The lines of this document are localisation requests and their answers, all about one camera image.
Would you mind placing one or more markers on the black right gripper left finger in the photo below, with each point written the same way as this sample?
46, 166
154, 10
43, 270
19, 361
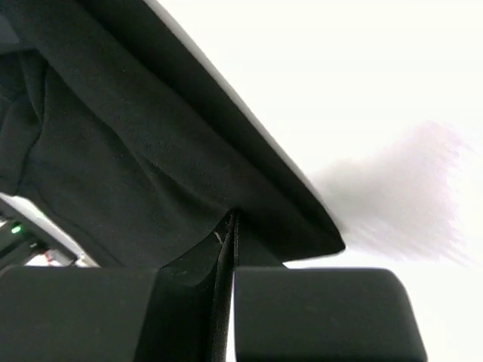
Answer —
179, 312

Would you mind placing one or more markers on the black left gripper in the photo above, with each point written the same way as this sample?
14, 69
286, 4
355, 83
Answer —
29, 238

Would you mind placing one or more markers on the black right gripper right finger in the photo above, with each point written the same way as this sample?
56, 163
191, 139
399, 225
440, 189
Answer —
317, 314

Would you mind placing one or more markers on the black skirt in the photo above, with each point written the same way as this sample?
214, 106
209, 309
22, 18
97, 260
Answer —
119, 135

